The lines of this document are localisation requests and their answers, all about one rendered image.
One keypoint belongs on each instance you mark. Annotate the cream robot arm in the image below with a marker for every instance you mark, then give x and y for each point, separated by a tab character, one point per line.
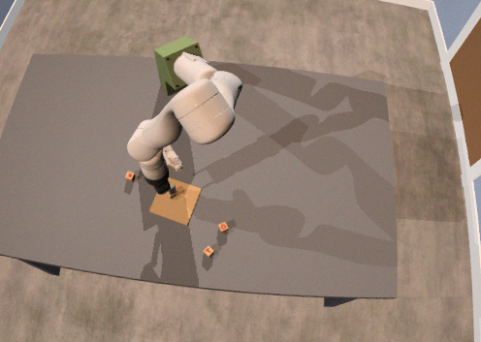
200	108

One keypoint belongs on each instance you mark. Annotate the orange square mat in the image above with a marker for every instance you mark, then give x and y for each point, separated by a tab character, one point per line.
180	207

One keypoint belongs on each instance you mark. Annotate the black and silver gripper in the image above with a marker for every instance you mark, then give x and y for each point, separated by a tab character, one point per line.
161	176

